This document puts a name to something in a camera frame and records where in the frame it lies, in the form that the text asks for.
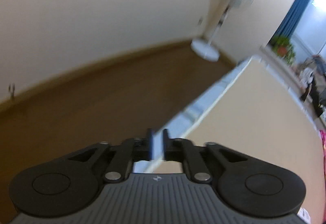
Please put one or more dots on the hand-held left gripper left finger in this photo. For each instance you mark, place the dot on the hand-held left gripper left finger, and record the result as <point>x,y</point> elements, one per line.
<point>152,145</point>

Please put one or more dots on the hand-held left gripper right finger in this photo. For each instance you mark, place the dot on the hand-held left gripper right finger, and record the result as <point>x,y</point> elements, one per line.
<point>165,145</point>

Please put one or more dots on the pile of clothes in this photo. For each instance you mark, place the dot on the pile of clothes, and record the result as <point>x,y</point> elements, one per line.
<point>314,86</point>

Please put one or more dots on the white standing fan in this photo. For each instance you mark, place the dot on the white standing fan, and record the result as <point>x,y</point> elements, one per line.
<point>205,48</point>

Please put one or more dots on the potted green plant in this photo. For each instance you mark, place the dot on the potted green plant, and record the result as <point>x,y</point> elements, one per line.
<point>281,48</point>

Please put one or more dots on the pink floral quilt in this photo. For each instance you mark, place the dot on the pink floral quilt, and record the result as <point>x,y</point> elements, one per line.
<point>323,140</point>

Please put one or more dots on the blue curtain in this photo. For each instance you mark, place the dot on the blue curtain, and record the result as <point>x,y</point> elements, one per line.
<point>298,10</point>

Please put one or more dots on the wall socket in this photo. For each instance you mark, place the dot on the wall socket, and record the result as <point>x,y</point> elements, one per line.
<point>11,90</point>

